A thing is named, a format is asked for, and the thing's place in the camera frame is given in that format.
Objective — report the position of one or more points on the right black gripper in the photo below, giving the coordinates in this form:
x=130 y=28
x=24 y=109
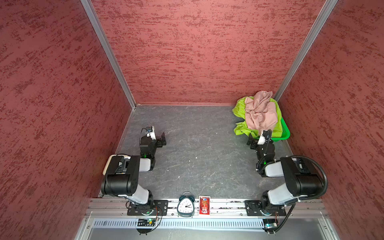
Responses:
x=253 y=142

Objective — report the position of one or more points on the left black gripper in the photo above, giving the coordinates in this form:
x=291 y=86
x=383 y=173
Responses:
x=160 y=141

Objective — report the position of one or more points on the pink shorts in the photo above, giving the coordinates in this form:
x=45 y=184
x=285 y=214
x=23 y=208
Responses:
x=260 y=112

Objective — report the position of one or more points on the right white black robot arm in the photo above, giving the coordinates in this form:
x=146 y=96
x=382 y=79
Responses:
x=304 y=179

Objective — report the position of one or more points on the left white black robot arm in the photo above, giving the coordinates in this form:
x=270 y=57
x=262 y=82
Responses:
x=121 y=175

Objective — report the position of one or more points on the green plastic basket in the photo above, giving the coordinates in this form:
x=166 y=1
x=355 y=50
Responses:
x=281 y=131

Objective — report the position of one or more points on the beige calculator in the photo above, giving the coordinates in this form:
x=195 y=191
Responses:
x=107 y=164

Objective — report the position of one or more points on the dark green alarm clock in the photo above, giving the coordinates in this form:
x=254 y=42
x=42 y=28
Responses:
x=186 y=205

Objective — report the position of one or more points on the red playing card box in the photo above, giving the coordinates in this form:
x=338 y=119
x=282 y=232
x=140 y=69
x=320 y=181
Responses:
x=204 y=205

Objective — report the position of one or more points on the left green circuit board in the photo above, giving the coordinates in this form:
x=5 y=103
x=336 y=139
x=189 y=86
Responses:
x=146 y=223

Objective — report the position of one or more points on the green circuit board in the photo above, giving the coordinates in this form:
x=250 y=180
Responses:
x=146 y=223
x=270 y=225

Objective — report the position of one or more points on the right green circuit board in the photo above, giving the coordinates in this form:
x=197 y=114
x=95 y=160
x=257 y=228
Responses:
x=270 y=225

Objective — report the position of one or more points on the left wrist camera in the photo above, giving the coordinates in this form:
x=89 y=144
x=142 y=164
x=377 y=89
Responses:
x=151 y=131

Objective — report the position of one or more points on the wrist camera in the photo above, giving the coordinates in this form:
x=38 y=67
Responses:
x=151 y=131
x=265 y=137

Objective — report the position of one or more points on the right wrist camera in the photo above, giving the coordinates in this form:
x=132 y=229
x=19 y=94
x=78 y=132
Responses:
x=265 y=137

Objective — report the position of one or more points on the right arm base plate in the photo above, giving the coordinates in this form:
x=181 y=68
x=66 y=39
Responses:
x=263 y=208

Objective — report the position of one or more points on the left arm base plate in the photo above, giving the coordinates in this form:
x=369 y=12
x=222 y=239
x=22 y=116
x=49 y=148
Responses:
x=153 y=208

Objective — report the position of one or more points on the aluminium mounting rail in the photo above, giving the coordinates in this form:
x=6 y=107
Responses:
x=220 y=208

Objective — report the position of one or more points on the white perforated cable duct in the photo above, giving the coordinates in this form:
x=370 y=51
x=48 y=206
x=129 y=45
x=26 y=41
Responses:
x=209 y=224

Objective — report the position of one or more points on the left aluminium corner post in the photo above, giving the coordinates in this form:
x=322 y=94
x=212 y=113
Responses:
x=96 y=24

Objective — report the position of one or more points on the aluminium corner post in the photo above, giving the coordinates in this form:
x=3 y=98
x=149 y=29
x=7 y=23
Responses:
x=96 y=24
x=317 y=26

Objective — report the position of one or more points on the right aluminium corner post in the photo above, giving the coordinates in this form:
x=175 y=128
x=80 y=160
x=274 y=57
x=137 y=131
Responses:
x=317 y=26

